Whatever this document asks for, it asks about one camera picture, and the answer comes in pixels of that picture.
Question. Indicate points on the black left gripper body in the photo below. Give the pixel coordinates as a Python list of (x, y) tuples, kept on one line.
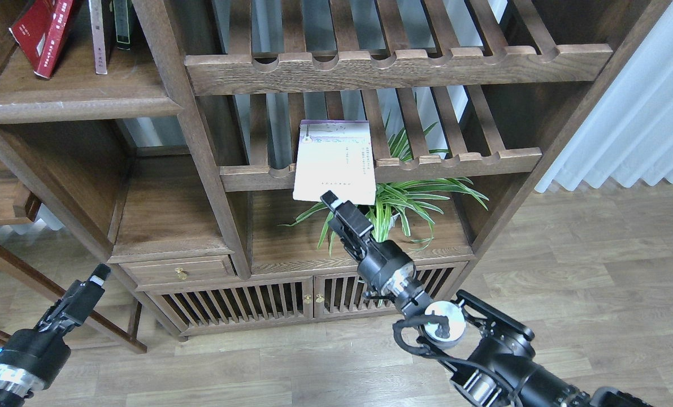
[(32, 358)]

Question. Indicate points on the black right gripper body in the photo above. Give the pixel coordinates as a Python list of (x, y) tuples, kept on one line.
[(382, 265)]

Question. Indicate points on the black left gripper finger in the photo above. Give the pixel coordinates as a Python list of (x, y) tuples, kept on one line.
[(78, 301)]

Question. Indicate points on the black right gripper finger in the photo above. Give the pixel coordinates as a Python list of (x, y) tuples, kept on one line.
[(348, 227), (335, 204)]

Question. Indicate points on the white and purple book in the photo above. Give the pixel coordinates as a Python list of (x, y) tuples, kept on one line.
[(335, 155)]

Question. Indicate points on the red paperback book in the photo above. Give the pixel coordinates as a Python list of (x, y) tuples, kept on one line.
[(41, 31)]

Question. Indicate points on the maroon book with white characters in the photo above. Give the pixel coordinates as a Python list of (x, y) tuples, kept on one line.
[(102, 23)]

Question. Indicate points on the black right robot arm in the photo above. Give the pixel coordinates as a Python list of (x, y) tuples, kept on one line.
[(489, 355)]

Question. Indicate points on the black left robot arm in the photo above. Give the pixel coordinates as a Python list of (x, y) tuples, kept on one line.
[(32, 358)]

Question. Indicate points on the green spider plant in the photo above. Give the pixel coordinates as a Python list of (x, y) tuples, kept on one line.
[(400, 198)]

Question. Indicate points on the brass drawer knob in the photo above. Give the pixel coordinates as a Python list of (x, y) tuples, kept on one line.
[(181, 273)]

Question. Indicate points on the dark wooden bookshelf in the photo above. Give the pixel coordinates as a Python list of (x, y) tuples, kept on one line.
[(185, 154)]

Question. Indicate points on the white curtain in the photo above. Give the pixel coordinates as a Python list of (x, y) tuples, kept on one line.
[(628, 138)]

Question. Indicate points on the green upright book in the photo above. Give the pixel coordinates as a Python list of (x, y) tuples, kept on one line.
[(125, 22)]

